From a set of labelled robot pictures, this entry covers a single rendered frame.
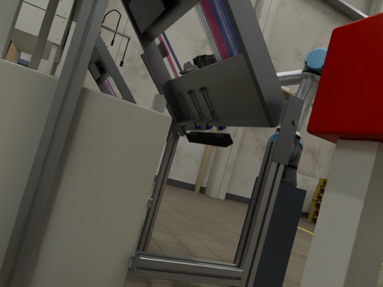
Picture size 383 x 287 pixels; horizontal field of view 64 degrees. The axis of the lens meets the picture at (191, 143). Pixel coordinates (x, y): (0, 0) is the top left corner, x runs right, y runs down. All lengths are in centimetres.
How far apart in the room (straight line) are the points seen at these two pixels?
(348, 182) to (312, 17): 725
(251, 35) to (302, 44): 653
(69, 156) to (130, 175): 13
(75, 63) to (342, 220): 50
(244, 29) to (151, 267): 58
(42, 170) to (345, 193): 49
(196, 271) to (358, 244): 41
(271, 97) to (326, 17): 714
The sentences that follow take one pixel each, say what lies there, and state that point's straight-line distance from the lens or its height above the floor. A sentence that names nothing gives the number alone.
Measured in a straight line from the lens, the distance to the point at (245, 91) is 92.
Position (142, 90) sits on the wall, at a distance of 544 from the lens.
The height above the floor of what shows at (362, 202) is 54.
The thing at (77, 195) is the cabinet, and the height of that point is 41.
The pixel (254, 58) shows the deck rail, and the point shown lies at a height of 82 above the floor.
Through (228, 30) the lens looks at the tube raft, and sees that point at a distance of 91.
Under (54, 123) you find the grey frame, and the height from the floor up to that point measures 54.
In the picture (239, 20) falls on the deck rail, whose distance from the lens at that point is 79.
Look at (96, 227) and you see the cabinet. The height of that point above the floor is 35.
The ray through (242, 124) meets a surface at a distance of 93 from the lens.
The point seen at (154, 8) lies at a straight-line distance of 117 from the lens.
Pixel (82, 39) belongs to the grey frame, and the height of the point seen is 70.
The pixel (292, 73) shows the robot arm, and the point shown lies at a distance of 169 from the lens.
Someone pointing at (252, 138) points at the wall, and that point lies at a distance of 635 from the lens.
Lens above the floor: 54
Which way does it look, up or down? 3 degrees up
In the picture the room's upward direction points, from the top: 16 degrees clockwise
